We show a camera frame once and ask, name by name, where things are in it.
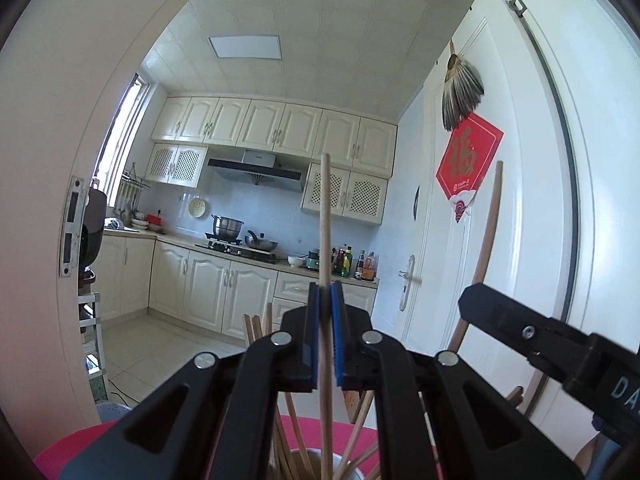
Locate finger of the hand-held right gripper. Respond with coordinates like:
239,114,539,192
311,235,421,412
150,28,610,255
457,284,596,377

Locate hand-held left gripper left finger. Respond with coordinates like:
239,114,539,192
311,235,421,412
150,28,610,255
60,282,321,480

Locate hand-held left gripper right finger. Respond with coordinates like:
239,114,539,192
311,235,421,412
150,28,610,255
330,281,583,480

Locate single wooden chopstick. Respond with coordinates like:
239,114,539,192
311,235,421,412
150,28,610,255
446,160,505,353
318,154,335,480

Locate pink cup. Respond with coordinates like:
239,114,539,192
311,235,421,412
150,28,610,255
267,447,383,480

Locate row of condiment bottles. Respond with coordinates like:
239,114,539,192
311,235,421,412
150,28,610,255
334,244,379,282

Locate black wok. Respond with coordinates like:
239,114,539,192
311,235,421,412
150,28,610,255
245,230,280,254

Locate gas stove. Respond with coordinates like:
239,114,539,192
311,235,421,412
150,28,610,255
195,237,279,264

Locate cream base cabinets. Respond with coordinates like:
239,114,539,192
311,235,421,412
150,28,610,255
92,232,379,342

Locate steel stockpot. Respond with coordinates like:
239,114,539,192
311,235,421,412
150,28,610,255
211,214,245,240

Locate red paper poster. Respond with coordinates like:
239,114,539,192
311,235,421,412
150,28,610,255
435,112,505,224

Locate black range hood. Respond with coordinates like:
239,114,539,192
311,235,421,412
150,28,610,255
207,149,307,192

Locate white storage rack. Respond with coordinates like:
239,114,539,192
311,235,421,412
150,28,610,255
77,270,106,377

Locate woven hand fan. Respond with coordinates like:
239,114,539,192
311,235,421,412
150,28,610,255
441,40,485,131

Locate hanging utensil rack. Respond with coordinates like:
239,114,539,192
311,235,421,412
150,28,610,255
117,162,151,221

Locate black kitchen appliance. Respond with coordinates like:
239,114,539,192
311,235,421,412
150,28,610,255
80,180,108,272

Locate metal door latch plate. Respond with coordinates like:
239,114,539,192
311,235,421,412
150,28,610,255
60,176,86,279

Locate kitchen window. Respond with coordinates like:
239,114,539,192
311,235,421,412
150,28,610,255
95,72,152,207

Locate pink round table mat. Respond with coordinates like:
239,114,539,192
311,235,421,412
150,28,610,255
32,412,387,480

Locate ceiling light panel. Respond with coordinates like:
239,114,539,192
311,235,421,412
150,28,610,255
208,35,282,61

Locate white sliding door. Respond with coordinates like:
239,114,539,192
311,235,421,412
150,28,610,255
0,0,261,443

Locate silver door handle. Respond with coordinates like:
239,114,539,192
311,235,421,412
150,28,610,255
398,255,417,311

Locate cream lattice-door wall cabinet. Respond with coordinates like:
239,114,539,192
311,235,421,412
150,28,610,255
301,162,390,226
145,142,209,189

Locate cream upper wall cabinets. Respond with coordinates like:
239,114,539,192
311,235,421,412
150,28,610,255
150,96,399,179

